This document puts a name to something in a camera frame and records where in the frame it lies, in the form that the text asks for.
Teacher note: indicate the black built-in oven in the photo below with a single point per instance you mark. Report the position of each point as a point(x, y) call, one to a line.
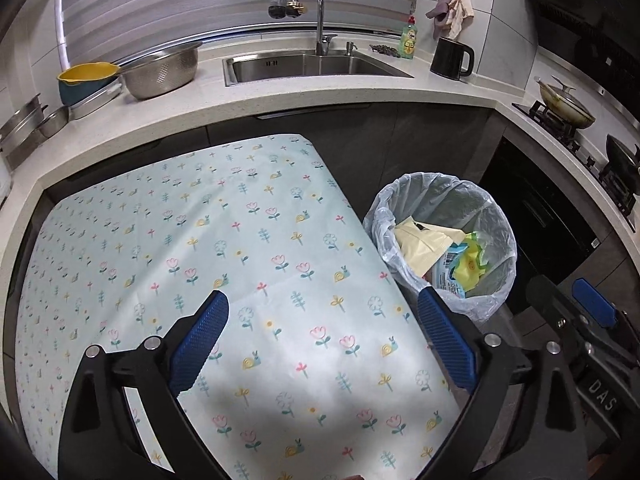
point(540, 210)

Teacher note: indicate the light green plastic bag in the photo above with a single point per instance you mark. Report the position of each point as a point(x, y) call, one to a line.
point(470, 265)

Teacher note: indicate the stainless steel sink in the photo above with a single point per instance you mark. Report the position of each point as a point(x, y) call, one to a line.
point(310, 67)

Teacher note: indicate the cream paper packet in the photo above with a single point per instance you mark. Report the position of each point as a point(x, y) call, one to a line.
point(420, 250)

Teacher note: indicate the gas stove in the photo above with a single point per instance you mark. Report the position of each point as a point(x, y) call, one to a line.
point(575, 142)

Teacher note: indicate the green dish soap bottle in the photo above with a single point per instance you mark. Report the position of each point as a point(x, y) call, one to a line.
point(409, 42)

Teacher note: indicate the floral light blue tablecloth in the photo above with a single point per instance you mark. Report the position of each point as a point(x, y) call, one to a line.
point(280, 310)

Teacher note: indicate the wok with lid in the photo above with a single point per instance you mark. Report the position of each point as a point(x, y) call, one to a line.
point(565, 102)

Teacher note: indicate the grey striped window blind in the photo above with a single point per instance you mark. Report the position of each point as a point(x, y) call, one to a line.
point(200, 0)

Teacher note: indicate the purple hanging cloth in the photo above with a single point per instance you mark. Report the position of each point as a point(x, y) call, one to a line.
point(442, 7)

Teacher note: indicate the black electric kettle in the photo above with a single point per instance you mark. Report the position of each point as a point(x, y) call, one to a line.
point(447, 60)

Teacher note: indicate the trash bin with white liner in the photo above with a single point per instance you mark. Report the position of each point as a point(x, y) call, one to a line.
point(390, 230)

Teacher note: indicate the stacked steel pots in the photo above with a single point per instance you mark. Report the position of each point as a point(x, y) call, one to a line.
point(20, 127)

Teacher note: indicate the faucet water filter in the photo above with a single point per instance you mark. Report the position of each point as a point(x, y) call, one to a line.
point(277, 6)

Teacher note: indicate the sink soap pump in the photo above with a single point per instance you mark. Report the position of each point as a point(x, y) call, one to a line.
point(351, 48)

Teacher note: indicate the black frying pan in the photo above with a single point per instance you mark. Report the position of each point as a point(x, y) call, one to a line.
point(625, 152)

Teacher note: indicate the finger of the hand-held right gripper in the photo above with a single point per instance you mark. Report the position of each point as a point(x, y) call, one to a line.
point(550, 305)
point(592, 302)

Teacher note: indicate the dark scouring pad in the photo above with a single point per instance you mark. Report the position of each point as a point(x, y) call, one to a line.
point(385, 51)

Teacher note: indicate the black range hood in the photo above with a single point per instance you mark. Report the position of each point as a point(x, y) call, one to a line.
point(585, 15)

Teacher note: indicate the white tray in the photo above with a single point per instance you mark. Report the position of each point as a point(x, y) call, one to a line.
point(97, 102)

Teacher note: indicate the steel colander bowl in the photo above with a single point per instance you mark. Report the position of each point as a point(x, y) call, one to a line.
point(160, 72)

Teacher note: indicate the dark kitchen base cabinet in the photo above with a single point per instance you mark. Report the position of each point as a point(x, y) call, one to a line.
point(425, 135)

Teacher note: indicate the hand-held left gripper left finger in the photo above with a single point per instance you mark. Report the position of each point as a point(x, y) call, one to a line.
point(200, 340)

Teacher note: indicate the chrome faucet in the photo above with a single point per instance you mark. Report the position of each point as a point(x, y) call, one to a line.
point(320, 15)

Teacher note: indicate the dark blue bowl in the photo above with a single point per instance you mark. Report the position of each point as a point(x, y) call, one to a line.
point(82, 94)

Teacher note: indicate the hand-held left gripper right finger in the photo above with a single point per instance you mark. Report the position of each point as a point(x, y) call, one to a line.
point(445, 340)

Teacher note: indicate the cream hanging cloth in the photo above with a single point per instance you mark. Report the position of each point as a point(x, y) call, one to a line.
point(462, 10)

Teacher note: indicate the small steel bowl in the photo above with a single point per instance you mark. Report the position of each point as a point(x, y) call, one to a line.
point(54, 122)

